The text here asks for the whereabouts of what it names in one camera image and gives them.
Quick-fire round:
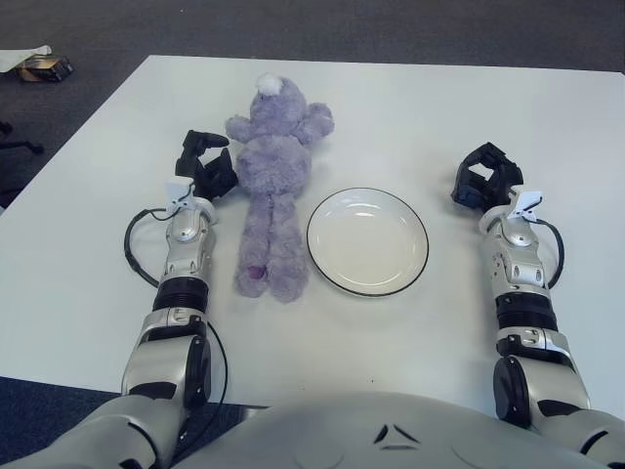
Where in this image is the black and yellow box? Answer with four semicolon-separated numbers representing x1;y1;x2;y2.
17;55;75;83

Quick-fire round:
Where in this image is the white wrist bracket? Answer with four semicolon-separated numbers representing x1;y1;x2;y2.
507;190;544;221
165;178;196;214

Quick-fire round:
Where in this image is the black office chair base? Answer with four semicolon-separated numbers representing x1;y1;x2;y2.
0;121;45;157

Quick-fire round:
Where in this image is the purple plush bunny doll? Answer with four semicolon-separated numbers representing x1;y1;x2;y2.
224;71;336;305

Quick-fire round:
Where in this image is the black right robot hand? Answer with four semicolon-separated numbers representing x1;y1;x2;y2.
449;141;526;212

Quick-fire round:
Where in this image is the white plate with black rim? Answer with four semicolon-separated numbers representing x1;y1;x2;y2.
306;187;431;298

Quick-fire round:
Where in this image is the grey robot torso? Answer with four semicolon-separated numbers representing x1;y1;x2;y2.
160;390;606;469

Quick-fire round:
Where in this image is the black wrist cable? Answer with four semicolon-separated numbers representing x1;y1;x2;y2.
124;207;170;289
529;217;567;289

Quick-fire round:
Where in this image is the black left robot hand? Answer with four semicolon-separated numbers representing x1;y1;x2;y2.
174;129;239;201

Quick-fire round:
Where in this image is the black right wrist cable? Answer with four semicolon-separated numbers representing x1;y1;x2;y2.
529;217;567;289

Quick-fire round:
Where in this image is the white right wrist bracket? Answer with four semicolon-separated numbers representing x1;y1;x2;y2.
507;190;544;221

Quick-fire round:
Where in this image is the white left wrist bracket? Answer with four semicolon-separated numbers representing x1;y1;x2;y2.
165;178;196;214

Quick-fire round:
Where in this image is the white cloth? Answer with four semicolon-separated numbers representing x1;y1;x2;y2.
0;44;53;74

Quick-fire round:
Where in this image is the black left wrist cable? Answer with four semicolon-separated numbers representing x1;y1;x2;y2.
124;207;170;289

